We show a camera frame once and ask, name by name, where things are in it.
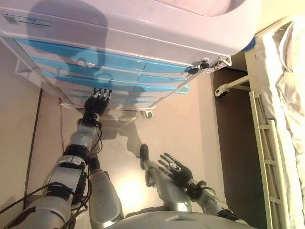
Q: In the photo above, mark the blue front cart drawer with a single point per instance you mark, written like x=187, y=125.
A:
x=119, y=71
x=143, y=87
x=71, y=53

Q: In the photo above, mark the white bed side rail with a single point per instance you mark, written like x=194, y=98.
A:
x=274, y=143

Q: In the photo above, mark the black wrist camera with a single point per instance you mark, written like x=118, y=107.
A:
x=89, y=121
x=195, y=192

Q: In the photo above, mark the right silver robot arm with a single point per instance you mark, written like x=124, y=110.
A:
x=209, y=202

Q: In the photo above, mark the white hospital bed frame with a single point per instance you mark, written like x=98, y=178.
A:
x=250, y=71

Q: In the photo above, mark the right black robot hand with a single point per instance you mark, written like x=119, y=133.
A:
x=182, y=175

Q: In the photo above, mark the grey cart caster wheel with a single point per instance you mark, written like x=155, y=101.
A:
x=148, y=115

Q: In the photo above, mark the white bed sheet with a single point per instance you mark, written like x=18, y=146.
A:
x=290, y=95

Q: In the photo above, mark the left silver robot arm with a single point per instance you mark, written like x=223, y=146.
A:
x=81, y=136

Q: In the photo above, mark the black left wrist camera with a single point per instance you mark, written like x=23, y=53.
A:
x=89, y=121

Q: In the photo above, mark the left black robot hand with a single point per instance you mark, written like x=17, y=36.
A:
x=94, y=106

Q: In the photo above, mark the white medical cart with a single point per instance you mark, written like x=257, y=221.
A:
x=143, y=23

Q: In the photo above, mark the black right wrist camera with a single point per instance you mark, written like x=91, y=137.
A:
x=195, y=192

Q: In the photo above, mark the silver robot torso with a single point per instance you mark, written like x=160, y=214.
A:
x=178, y=221

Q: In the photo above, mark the white bed caster wheel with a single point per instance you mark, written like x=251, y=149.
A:
x=220, y=91

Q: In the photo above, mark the right silver robot leg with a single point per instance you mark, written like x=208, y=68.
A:
x=164, y=188

